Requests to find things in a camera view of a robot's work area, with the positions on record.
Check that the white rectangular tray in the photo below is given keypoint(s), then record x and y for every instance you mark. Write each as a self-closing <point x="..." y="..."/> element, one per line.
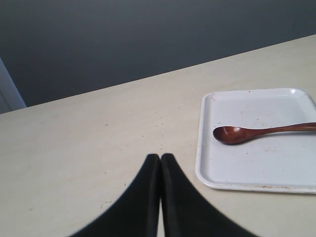
<point x="283" y="162"/>

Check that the red-brown wooden spoon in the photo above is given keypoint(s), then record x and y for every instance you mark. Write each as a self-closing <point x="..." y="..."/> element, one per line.
<point x="232" y="135"/>

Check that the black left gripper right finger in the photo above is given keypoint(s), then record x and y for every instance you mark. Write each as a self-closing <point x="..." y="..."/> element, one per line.
<point x="186" y="213"/>

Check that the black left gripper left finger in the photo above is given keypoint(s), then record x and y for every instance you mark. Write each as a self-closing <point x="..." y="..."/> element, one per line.
<point x="135" y="213"/>

